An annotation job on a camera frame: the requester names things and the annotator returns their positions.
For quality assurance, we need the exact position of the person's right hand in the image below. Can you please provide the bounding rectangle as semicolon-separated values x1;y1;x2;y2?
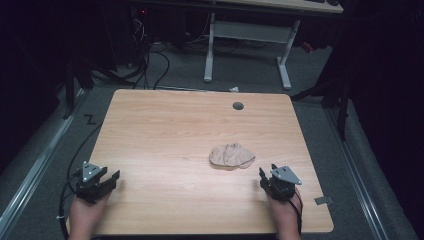
266;187;304;240

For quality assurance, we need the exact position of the beige sock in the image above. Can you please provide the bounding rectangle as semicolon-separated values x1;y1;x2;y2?
208;142;256;170

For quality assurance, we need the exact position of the grey tape piece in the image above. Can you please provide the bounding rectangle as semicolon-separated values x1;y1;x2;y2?
313;195;334;206

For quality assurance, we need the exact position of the black and red gripper cable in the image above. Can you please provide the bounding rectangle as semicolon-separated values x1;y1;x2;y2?
287;189;304;236

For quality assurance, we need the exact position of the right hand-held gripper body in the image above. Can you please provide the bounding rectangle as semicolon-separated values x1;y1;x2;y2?
261;165;303;202

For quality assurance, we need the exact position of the white metal desk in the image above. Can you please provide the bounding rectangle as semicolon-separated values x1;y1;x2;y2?
133;0;345;91

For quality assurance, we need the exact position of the person's left hand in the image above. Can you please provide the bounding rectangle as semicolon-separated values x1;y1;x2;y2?
67;191;113;240

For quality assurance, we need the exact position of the silver metal floor rail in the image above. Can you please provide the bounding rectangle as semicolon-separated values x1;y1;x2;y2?
0;87;87;234
323;107;390;240

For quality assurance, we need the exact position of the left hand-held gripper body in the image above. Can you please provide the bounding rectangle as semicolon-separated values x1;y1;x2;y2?
74;160;112;205

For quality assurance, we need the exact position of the black metal stand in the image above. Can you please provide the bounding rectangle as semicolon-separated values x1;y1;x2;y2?
61;56;138;120
289;63;352;142

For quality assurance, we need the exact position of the bundle of black floor cables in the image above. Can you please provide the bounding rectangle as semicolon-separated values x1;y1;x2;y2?
118;8;172;91

